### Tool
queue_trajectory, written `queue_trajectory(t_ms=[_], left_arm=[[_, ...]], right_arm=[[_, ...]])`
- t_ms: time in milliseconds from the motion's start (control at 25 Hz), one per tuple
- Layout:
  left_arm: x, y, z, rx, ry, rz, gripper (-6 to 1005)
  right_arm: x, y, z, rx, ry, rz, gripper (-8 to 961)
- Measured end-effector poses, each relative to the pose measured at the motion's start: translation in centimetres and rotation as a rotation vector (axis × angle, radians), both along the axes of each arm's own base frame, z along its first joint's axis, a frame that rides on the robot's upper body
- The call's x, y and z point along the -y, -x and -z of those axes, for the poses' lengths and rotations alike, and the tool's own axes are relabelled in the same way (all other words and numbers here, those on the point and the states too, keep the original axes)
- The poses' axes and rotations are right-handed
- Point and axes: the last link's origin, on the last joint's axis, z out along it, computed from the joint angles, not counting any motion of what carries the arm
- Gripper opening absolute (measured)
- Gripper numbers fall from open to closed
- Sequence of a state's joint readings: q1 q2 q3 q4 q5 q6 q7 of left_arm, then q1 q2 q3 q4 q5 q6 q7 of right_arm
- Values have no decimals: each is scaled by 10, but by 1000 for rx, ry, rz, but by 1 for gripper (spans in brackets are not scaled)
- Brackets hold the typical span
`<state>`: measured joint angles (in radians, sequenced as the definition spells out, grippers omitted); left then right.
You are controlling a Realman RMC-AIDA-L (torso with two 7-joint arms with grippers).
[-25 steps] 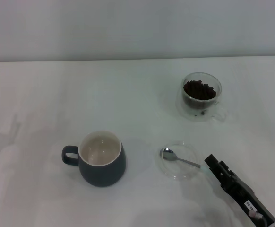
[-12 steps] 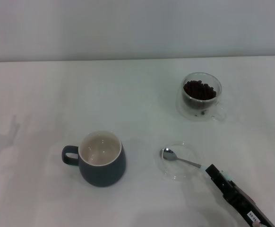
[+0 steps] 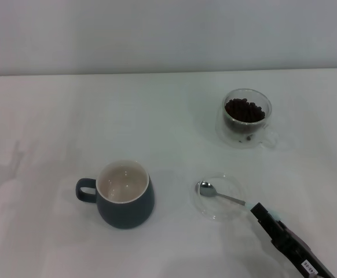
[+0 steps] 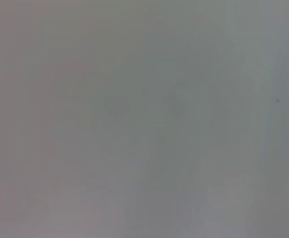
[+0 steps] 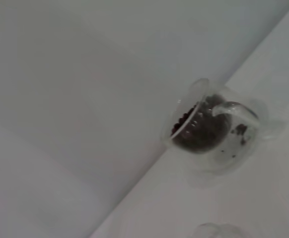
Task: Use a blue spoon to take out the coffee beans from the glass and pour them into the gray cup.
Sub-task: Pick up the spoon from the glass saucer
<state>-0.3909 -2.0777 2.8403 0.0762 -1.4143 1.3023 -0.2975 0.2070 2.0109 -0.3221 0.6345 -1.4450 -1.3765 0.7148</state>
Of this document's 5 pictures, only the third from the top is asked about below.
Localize steel spoon light blue handle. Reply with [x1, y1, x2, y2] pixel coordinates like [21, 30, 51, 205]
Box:
[196, 181, 281, 220]

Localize brown coffee beans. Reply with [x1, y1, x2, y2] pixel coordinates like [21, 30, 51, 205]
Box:
[224, 97, 266, 143]

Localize clear double-wall glass cup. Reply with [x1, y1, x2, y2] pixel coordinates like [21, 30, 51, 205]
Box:
[216, 88, 279, 150]

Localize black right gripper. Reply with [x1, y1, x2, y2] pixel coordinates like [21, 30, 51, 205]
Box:
[250, 202, 336, 278]

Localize dark blue ceramic mug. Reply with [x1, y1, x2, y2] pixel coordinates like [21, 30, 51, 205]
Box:
[75, 159, 155, 230]

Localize clear glass saucer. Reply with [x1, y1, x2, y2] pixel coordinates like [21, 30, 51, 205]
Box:
[193, 172, 249, 223]

